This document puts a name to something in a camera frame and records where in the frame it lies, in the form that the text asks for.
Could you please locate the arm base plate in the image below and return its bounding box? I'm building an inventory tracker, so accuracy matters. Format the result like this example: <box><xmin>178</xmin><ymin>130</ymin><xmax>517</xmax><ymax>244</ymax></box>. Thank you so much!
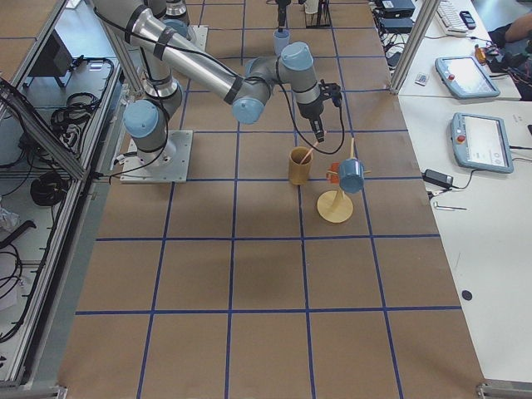
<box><xmin>120</xmin><ymin>130</ymin><xmax>193</xmax><ymax>184</ymax></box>

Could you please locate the white keyboard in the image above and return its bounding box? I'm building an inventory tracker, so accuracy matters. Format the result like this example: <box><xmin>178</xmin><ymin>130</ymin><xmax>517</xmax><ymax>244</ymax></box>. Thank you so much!
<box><xmin>435</xmin><ymin>0</ymin><xmax>469</xmax><ymax>37</ymax></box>

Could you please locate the bamboo chopstick holder cup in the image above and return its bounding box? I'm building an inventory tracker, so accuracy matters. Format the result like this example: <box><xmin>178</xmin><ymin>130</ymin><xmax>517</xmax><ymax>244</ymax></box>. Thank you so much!
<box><xmin>288</xmin><ymin>146</ymin><xmax>313</xmax><ymax>185</ymax></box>

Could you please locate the lower teach pendant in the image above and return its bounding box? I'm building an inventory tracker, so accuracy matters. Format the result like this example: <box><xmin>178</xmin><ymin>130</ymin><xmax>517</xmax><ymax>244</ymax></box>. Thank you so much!
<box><xmin>450</xmin><ymin>112</ymin><xmax>514</xmax><ymax>174</ymax></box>

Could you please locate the teach pendant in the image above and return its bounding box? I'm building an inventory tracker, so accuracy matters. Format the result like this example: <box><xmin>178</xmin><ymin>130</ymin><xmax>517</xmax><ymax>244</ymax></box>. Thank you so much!
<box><xmin>450</xmin><ymin>112</ymin><xmax>514</xmax><ymax>174</ymax></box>
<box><xmin>435</xmin><ymin>56</ymin><xmax>500</xmax><ymax>99</ymax></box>

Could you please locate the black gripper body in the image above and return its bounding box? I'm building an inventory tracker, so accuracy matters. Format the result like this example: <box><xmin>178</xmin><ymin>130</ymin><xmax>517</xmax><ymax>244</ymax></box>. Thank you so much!
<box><xmin>296</xmin><ymin>98</ymin><xmax>324</xmax><ymax>125</ymax></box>
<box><xmin>276</xmin><ymin>0</ymin><xmax>288</xmax><ymax>15</ymax></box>

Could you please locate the upper teach pendant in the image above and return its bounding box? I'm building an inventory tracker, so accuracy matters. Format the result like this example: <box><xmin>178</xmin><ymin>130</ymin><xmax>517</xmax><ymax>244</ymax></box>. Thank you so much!
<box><xmin>435</xmin><ymin>56</ymin><xmax>500</xmax><ymax>99</ymax></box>

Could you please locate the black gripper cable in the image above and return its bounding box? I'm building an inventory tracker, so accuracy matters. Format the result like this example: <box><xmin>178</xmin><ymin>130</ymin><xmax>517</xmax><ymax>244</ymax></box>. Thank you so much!
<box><xmin>278</xmin><ymin>81</ymin><xmax>346</xmax><ymax>157</ymax></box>

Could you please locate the aluminium frame post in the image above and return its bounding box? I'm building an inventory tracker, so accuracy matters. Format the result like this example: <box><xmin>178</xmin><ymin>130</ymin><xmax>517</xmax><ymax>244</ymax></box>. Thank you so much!
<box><xmin>389</xmin><ymin>0</ymin><xmax>440</xmax><ymax>95</ymax></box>

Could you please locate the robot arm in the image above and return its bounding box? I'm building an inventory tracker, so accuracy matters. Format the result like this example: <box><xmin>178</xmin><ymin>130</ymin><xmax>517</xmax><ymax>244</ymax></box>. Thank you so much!
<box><xmin>94</xmin><ymin>1</ymin><xmax>324</xmax><ymax>142</ymax></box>

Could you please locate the black power adapter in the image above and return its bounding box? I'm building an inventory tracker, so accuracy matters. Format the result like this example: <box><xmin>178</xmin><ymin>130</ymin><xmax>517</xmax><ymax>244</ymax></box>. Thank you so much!
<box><xmin>422</xmin><ymin>169</ymin><xmax>454</xmax><ymax>189</ymax></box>

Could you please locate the orange mug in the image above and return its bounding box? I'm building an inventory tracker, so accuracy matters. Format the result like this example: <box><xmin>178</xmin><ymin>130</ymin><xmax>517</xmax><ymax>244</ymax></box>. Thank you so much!
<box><xmin>326</xmin><ymin>162</ymin><xmax>340</xmax><ymax>185</ymax></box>

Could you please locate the blue mug on stand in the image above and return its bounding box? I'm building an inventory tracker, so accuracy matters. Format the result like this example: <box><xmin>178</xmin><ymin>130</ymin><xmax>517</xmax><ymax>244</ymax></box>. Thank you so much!
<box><xmin>338</xmin><ymin>158</ymin><xmax>364</xmax><ymax>194</ymax></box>

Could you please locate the black wire mug rack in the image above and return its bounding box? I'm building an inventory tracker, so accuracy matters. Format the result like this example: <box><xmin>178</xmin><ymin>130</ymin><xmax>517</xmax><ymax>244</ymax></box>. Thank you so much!
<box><xmin>303</xmin><ymin>0</ymin><xmax>332</xmax><ymax>29</ymax></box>

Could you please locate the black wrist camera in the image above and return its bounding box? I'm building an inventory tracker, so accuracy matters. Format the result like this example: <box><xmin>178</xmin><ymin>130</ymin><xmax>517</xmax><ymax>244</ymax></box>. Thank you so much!
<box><xmin>320</xmin><ymin>80</ymin><xmax>342</xmax><ymax>108</ymax></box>

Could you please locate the wooden mug tree stand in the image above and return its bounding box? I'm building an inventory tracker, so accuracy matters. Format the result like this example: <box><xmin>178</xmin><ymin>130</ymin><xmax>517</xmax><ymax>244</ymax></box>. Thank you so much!
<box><xmin>317</xmin><ymin>138</ymin><xmax>357</xmax><ymax>224</ymax></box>

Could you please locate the light blue cup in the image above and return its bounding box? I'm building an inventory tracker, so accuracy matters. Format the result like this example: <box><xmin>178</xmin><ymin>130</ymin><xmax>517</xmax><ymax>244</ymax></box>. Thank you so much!
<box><xmin>273</xmin><ymin>29</ymin><xmax>290</xmax><ymax>56</ymax></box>

